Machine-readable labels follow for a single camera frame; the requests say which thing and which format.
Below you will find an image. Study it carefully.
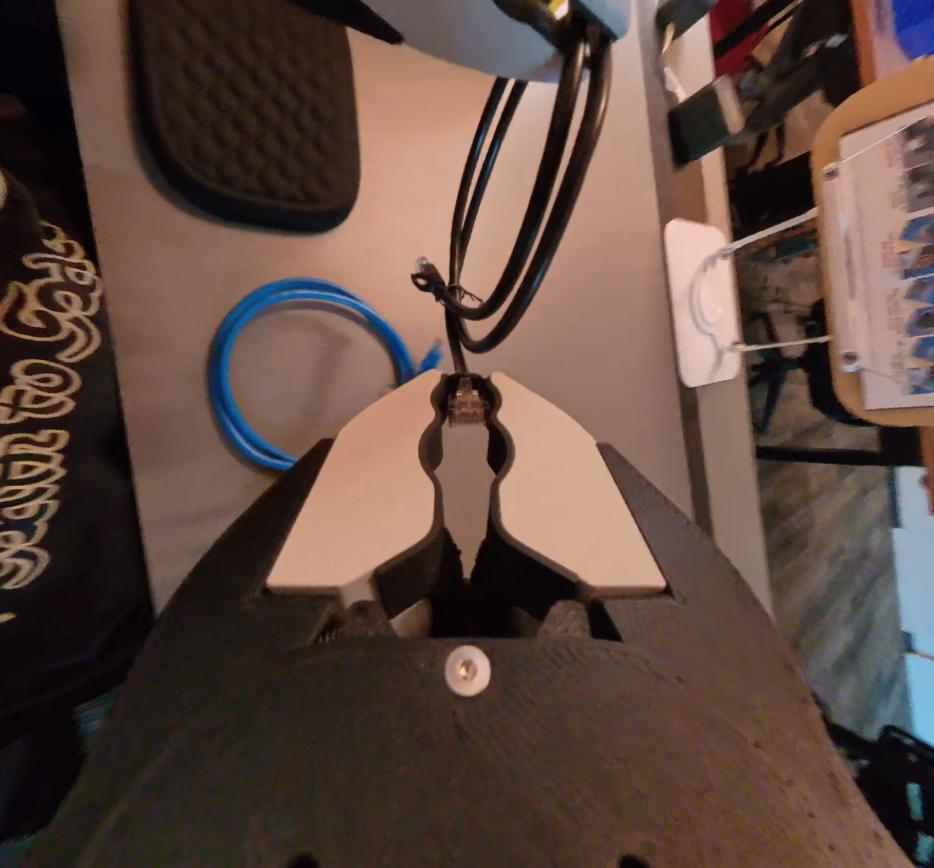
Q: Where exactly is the blue ethernet cable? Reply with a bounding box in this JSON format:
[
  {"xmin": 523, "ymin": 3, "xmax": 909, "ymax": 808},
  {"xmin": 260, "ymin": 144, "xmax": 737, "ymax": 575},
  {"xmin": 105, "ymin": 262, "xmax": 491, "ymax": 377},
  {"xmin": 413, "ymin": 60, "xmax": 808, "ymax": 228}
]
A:
[{"xmin": 208, "ymin": 277, "xmax": 446, "ymax": 473}]

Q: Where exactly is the black textured cushion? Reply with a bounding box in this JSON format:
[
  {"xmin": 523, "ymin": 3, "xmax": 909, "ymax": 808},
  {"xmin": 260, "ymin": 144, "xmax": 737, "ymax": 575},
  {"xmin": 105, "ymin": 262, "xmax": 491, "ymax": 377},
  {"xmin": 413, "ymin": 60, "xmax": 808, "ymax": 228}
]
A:
[{"xmin": 127, "ymin": 0, "xmax": 362, "ymax": 234}]

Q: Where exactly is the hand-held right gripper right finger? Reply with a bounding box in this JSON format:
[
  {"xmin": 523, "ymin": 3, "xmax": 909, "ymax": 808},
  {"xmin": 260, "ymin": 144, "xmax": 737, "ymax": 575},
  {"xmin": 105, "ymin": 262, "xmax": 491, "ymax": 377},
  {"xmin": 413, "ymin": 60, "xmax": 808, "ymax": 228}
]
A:
[{"xmin": 470, "ymin": 371, "xmax": 668, "ymax": 617}]

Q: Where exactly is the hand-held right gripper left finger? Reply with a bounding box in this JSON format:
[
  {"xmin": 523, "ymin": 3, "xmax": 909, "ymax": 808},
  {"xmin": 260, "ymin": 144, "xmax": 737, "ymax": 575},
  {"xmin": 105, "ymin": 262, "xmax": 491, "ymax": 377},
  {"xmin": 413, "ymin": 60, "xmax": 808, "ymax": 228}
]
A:
[{"xmin": 265, "ymin": 371, "xmax": 468, "ymax": 621}]

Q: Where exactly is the instruction poster board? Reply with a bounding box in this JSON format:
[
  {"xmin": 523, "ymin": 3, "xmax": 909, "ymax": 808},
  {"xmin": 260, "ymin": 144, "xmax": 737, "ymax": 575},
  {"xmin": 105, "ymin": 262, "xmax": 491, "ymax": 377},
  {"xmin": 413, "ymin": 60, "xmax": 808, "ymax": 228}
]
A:
[{"xmin": 810, "ymin": 66, "xmax": 934, "ymax": 427}]

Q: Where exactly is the black ethernet cable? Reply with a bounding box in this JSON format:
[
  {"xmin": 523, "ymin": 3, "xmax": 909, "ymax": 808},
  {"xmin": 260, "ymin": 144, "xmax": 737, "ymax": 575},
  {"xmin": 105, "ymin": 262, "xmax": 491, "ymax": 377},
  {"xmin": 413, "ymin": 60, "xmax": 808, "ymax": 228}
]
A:
[{"xmin": 411, "ymin": 22, "xmax": 614, "ymax": 431}]

